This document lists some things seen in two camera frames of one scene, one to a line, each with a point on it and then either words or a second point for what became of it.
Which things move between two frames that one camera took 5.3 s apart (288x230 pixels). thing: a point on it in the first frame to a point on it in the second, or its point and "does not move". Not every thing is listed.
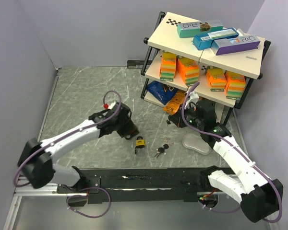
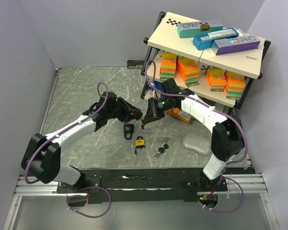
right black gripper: (177, 119) to (150, 116)
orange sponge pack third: (216, 78) does not move
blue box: (204, 40) does not move
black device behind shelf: (135, 64) does not move
